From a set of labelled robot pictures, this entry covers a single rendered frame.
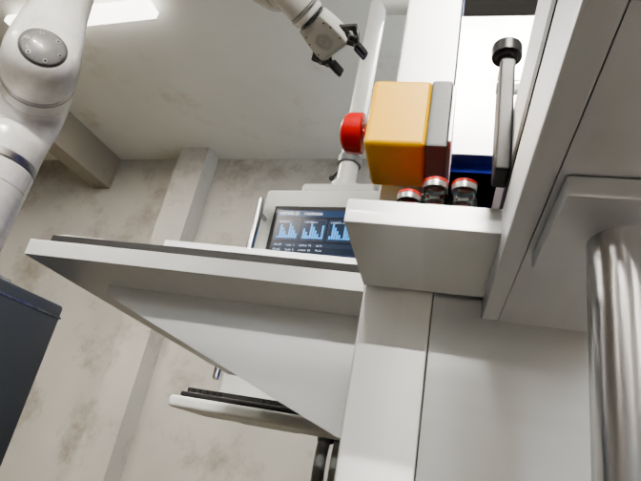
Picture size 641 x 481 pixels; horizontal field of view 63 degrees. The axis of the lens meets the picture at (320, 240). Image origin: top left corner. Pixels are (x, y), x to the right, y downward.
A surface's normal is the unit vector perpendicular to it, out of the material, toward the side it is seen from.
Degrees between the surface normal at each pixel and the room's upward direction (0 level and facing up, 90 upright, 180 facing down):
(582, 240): 180
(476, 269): 180
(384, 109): 90
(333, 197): 90
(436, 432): 90
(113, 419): 90
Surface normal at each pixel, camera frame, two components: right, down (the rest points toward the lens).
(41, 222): -0.27, -0.44
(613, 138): -0.18, 0.90
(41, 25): 0.42, -0.66
